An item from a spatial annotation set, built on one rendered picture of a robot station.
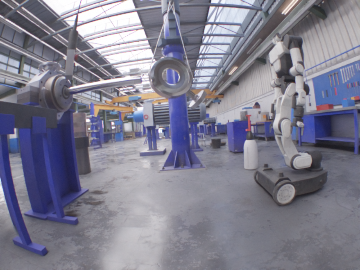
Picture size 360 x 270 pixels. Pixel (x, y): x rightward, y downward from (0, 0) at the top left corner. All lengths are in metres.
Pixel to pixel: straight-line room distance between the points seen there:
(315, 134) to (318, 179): 2.90
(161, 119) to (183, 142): 2.15
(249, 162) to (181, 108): 1.37
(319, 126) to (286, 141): 3.09
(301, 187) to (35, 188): 2.20
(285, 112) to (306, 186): 0.65
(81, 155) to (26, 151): 1.69
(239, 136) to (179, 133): 1.70
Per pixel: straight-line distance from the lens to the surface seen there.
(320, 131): 4.63
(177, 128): 2.84
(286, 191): 1.43
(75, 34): 0.90
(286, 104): 1.59
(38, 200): 1.68
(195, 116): 4.87
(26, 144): 1.63
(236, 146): 4.07
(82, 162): 3.18
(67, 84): 1.83
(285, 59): 1.65
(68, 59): 0.82
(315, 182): 1.65
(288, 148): 1.60
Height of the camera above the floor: 0.64
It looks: 2 degrees down
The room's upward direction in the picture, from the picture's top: 4 degrees counter-clockwise
